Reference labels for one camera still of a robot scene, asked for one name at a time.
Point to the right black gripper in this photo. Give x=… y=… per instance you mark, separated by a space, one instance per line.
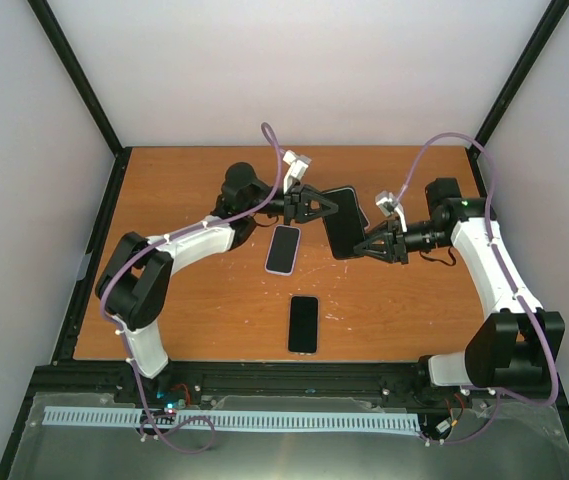
x=382 y=232

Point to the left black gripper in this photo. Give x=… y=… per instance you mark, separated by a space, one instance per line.
x=298 y=204

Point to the black phone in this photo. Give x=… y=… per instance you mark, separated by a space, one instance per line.
x=345 y=229
x=303 y=325

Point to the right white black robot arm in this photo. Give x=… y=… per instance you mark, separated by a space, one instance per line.
x=518 y=342

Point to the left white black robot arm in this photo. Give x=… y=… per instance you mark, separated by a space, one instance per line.
x=133 y=286

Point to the phone in pink case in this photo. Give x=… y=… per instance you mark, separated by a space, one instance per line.
x=364 y=218

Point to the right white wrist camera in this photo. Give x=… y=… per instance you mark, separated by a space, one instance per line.
x=391 y=207

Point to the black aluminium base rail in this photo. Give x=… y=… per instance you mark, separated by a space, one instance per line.
x=391 y=385

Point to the light blue slotted cable duct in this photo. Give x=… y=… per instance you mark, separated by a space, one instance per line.
x=235 y=421

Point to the right black frame post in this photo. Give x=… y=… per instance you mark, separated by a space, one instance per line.
x=542 y=33

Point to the black frame post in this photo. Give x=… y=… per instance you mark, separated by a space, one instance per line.
x=57 y=38
x=542 y=33

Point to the left black frame post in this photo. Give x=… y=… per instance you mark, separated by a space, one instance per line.
x=57 y=38

